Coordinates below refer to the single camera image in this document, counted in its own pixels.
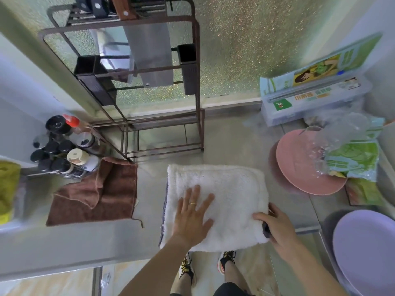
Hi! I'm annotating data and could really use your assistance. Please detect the person's left hand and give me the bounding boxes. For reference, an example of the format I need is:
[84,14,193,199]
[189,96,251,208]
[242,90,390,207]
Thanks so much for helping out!
[172,185,216,249]

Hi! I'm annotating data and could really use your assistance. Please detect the person's right hand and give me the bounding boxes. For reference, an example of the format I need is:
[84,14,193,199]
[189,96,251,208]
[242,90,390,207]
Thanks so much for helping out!
[252,202,302,259]

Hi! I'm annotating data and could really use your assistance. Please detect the grey white fluffy towel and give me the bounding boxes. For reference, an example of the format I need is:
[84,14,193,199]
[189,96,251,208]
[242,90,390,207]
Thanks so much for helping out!
[159,164,270,253]

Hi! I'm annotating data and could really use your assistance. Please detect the brown cloth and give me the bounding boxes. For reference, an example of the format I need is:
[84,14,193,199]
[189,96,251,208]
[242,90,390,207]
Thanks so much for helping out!
[45,156,144,229]

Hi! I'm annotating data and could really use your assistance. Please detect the person's right forearm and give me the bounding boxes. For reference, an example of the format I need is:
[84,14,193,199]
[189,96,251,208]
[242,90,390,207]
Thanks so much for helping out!
[274,240,348,296]

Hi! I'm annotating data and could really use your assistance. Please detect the person's left forearm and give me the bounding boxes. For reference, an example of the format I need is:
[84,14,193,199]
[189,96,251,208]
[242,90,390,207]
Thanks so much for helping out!
[118,236,195,296]

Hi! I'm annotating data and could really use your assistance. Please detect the person's left shoe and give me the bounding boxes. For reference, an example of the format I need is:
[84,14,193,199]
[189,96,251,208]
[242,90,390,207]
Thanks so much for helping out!
[178,252,197,286]

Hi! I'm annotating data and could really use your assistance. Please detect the person's shoe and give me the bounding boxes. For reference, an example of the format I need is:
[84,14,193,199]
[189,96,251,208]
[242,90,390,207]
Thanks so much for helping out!
[217,250,237,276]
[178,252,197,286]

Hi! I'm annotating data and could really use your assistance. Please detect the person's right shoe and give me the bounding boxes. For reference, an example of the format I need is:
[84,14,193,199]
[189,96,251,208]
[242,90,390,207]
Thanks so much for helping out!
[217,250,237,276]

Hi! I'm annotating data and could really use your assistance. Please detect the person's right leg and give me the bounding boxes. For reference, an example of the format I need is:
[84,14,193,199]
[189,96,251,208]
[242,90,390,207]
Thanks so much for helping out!
[223,260,251,296]

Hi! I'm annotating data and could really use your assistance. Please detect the person's leg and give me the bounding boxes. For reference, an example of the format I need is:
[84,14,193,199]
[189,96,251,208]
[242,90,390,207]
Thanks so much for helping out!
[170,271,198,296]
[223,260,251,296]

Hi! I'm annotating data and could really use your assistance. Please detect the person's left leg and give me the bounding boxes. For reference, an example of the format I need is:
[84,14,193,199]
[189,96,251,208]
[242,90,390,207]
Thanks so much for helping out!
[170,271,198,296]

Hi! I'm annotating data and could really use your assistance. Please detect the pink plate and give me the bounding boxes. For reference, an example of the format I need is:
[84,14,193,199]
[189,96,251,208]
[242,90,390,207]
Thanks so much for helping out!
[275,129,348,196]

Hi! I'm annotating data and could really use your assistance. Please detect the black shorts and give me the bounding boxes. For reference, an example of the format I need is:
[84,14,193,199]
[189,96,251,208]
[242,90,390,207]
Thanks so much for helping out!
[213,282,257,296]

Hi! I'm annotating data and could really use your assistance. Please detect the purple plate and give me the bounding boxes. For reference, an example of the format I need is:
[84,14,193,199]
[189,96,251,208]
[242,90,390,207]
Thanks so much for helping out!
[332,210,395,296]

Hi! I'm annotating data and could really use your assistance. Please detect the brown metal kitchen rack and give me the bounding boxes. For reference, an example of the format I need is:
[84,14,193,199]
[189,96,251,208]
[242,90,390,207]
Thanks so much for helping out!
[38,0,206,161]

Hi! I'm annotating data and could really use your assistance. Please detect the green mat with brown border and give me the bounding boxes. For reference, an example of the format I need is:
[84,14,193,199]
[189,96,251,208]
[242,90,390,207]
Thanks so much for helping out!
[345,178,386,208]

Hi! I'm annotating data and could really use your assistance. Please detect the green printed plastic bag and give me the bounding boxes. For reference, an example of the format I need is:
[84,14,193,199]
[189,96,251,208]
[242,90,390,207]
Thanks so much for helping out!
[324,115,386,182]

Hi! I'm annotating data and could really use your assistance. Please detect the clear plastic cup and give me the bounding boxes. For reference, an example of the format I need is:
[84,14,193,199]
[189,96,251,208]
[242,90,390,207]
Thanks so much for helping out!
[304,113,369,179]

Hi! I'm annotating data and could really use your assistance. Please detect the clear cling film cutter box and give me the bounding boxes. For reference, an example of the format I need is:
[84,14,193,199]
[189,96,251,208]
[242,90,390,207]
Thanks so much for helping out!
[259,33,383,127]

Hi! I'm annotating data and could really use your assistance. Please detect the cream lid jar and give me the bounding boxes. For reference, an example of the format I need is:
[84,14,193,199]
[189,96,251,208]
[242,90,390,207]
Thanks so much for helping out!
[66,148,99,171]

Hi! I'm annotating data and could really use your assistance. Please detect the narrow black utensil holder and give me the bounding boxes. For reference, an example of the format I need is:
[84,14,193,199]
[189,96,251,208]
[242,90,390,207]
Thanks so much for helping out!
[177,43,199,96]

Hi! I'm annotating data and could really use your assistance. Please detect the red cap bottle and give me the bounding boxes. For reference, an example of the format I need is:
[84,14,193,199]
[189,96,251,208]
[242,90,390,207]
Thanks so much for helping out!
[61,113,93,133]

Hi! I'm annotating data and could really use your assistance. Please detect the cluster of black-lid spice jars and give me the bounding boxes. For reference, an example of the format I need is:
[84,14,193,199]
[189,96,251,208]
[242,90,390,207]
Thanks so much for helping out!
[30,115,102,179]

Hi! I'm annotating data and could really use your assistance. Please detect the wide black utensil holder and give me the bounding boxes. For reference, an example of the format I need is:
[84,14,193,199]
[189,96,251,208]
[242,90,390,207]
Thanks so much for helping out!
[73,55,118,107]

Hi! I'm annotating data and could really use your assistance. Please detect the yellow green cloth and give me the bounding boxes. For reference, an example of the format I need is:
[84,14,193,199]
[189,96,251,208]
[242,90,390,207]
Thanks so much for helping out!
[0,160,21,225]

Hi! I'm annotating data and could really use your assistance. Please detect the frosted glass window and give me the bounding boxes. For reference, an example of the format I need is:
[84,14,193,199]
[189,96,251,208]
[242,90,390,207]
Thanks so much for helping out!
[40,0,371,110]

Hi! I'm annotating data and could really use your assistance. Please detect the grey metal cabinet post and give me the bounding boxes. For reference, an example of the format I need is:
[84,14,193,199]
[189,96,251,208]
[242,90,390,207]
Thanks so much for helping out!
[91,266,104,296]

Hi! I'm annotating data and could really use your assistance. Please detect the cleaver with brown wooden handle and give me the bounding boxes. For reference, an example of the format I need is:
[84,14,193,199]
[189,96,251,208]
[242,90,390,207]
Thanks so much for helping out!
[109,0,175,88]

